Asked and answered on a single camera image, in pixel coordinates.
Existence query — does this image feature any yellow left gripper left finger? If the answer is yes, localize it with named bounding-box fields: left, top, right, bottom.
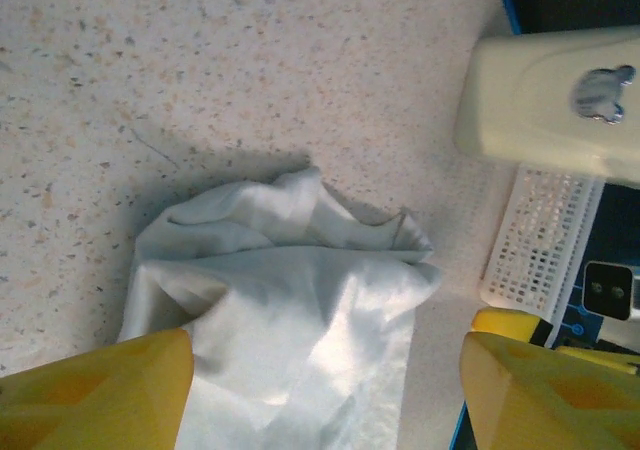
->
left=0, top=327, right=196, bottom=450

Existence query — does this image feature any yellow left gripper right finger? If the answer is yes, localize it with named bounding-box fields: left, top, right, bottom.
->
left=458, top=331, right=640, bottom=450

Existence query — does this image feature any black charger block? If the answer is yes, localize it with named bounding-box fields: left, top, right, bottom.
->
left=580, top=260, right=640, bottom=322

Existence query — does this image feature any cream box with apple logo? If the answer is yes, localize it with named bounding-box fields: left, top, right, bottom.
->
left=452, top=24, right=640, bottom=190

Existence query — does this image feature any white t-shirt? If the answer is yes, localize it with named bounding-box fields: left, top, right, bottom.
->
left=117, top=164, right=445, bottom=450

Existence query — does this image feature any yellow black tool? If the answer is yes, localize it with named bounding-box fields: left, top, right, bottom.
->
left=471, top=306, right=555, bottom=345

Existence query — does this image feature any white plastic mesh basket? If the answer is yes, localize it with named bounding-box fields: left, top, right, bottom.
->
left=478, top=163, right=607, bottom=322

